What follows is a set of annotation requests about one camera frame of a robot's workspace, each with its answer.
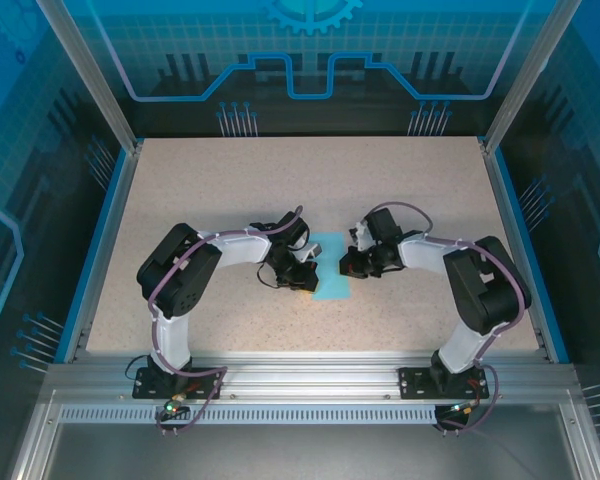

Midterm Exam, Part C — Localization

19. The aluminium base beam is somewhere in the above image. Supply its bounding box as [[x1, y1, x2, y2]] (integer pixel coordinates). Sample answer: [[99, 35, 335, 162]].
[[45, 350, 581, 404]]

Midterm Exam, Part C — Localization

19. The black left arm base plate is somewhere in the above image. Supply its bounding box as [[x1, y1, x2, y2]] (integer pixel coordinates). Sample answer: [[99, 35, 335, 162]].
[[132, 367, 225, 401]]

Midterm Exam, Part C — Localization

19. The aluminium and blue side rail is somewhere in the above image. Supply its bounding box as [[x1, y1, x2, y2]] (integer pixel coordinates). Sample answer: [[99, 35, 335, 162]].
[[62, 139, 142, 364], [482, 143, 571, 364]]

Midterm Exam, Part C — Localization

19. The grey metal base sheet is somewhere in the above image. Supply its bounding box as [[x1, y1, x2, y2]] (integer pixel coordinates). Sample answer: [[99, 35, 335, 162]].
[[42, 422, 581, 480]]

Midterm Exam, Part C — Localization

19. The slotted grey cable duct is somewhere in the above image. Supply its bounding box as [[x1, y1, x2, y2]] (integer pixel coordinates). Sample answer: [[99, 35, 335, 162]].
[[59, 405, 439, 425]]

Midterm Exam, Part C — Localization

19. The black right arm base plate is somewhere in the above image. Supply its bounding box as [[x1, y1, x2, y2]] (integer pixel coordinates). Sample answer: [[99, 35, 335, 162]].
[[398, 366, 492, 401]]

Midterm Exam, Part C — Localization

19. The aluminium frame post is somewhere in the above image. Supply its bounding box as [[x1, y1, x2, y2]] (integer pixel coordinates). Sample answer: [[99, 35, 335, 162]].
[[34, 0, 144, 156], [482, 0, 581, 154]]

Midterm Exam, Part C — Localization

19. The aluminium lower frame rail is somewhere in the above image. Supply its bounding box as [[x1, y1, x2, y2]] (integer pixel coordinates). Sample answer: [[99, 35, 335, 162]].
[[559, 399, 600, 480], [9, 389, 64, 480]]

